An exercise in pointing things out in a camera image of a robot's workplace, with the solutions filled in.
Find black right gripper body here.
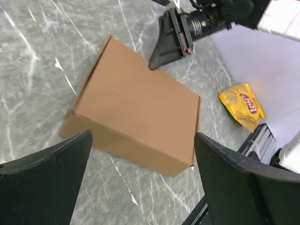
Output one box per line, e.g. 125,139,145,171
179,10,223,56

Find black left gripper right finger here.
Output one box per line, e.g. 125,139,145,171
194,133,300,225

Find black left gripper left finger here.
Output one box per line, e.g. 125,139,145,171
0,130,93,225

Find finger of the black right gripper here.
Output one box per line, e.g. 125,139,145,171
149,8,187,70

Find brown cardboard paper box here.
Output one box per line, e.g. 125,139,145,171
60,36,201,177

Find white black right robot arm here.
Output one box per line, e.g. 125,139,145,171
149,0,300,70

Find yellow Lays chips bag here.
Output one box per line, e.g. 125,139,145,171
218,82,266,133

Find aluminium frame rail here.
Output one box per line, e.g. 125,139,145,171
237,123,280,165

